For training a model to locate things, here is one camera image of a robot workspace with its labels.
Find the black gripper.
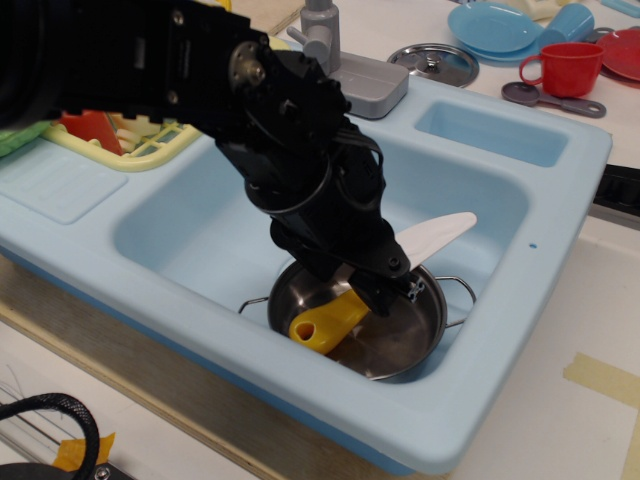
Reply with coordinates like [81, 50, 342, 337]
[246, 149, 426, 316]

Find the yellow handled white toy knife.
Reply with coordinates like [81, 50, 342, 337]
[289, 212, 477, 354]

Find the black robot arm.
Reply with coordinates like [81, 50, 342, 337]
[1, 1, 423, 316]

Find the stainless steel pot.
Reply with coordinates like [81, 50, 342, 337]
[239, 262, 476, 380]

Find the steel pot lid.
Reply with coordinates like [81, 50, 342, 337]
[387, 43, 480, 88]

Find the light blue toy sink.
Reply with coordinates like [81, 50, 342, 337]
[1, 77, 612, 474]

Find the grey toy faucet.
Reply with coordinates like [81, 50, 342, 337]
[287, 0, 409, 120]

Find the yellow dish rack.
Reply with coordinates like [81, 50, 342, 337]
[41, 118, 201, 172]

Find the grey toy spoon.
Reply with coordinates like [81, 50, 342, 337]
[501, 82, 607, 119]

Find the beige masking tape strip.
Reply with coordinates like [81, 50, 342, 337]
[563, 353, 639, 410]

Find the cream plastic jug bottle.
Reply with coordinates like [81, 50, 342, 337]
[110, 113, 161, 153]

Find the black object at right edge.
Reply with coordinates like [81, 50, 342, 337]
[593, 164, 640, 217]

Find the blue toy plate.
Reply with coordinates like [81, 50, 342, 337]
[447, 2, 543, 62]

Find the red plastic cup in rack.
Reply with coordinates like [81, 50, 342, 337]
[58, 110, 124, 155]

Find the orange tape piece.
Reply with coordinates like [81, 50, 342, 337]
[52, 432, 116, 472]

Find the blue toy tumbler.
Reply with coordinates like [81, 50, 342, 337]
[537, 3, 595, 49]

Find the red toy plate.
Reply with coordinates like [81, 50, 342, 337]
[596, 29, 640, 81]

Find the green bitter gourd toy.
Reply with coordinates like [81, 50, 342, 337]
[0, 121, 50, 157]

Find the red toy cup with handle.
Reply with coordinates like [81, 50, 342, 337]
[519, 42, 604, 97]

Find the black braided cable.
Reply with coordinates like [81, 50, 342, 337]
[0, 392, 102, 480]

